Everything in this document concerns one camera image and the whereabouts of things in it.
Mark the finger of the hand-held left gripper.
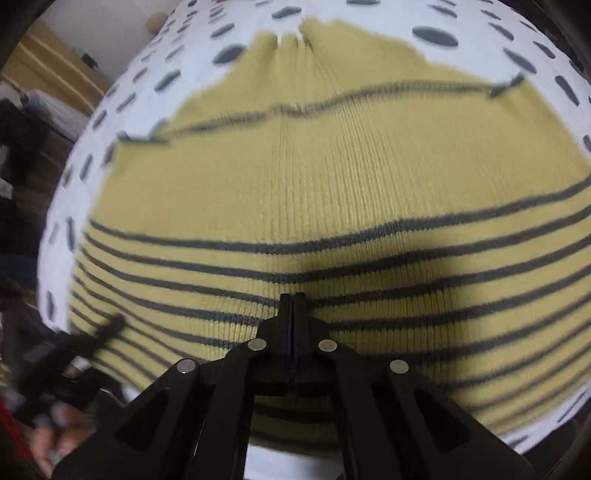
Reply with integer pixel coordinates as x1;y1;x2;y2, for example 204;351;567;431
69;315;128;357

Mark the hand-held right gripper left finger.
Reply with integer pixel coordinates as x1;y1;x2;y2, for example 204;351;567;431
53;294;293;480

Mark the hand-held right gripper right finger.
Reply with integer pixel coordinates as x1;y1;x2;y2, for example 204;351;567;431
294;292;532;480

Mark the yellow striped knit sweater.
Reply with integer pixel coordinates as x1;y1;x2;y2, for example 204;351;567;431
67;16;591;457

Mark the person's left hand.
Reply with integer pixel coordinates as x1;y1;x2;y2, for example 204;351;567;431
31;408;100;468

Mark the gold curtain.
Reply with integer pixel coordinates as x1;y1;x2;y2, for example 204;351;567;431
4;23;112;121

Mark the white polka dot blanket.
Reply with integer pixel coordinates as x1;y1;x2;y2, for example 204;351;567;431
37;0;591;480

